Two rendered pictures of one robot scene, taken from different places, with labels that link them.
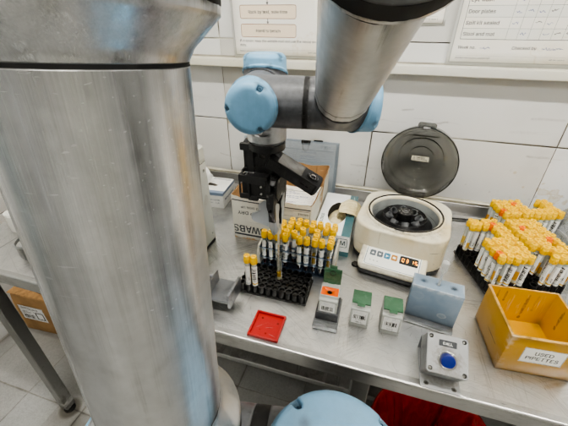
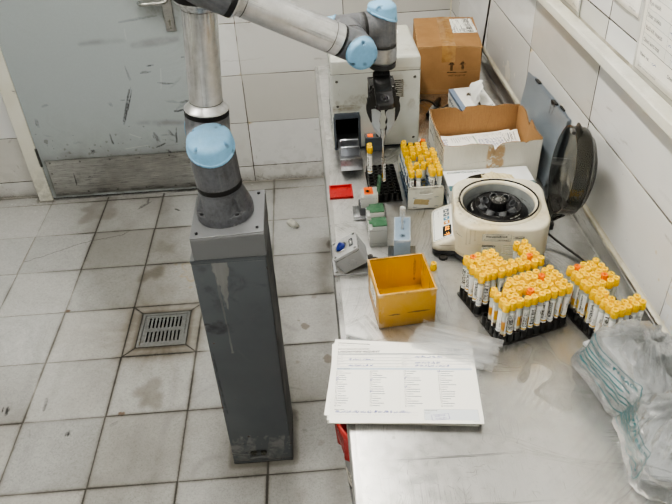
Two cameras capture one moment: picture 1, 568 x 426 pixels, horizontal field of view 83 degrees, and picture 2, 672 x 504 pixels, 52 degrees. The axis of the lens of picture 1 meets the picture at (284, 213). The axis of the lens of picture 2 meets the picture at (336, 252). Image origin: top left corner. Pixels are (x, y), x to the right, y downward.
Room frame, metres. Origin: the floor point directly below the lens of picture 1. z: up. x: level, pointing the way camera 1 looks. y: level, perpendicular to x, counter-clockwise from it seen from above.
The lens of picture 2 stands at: (-0.09, -1.57, 1.95)
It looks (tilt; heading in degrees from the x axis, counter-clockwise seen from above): 37 degrees down; 72
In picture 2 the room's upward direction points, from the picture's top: 3 degrees counter-clockwise
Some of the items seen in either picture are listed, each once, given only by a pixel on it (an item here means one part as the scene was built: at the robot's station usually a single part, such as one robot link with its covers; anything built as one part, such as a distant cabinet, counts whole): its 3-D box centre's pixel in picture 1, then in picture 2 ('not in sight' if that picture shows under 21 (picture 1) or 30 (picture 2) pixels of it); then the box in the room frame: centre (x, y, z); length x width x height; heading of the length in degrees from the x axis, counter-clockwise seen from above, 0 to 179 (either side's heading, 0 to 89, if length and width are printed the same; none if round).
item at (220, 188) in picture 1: (199, 182); (474, 99); (1.06, 0.31, 0.94); 0.22 x 0.12 x 0.13; 77
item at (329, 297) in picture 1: (329, 301); (369, 200); (0.50, -0.10, 0.92); 0.05 x 0.04 x 0.06; 164
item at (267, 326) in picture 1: (267, 325); (341, 191); (0.47, 0.04, 0.88); 0.07 x 0.07 x 0.01; 73
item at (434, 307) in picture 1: (433, 301); (401, 244); (0.49, -0.33, 0.92); 0.10 x 0.07 x 0.10; 65
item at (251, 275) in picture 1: (275, 269); (383, 169); (0.59, 0.02, 0.93); 0.17 x 0.09 x 0.11; 73
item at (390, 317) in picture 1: (390, 315); (377, 231); (0.47, -0.23, 0.91); 0.05 x 0.04 x 0.07; 163
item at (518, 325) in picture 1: (527, 330); (401, 290); (0.42, -0.49, 0.93); 0.13 x 0.13 x 0.10; 78
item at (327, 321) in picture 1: (328, 309); (369, 208); (0.50, -0.10, 0.89); 0.09 x 0.05 x 0.04; 164
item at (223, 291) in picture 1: (195, 281); (349, 146); (0.56, 0.21, 0.92); 0.21 x 0.07 x 0.05; 73
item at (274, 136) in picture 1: (266, 131); (381, 54); (0.60, 0.03, 1.27); 0.08 x 0.08 x 0.05
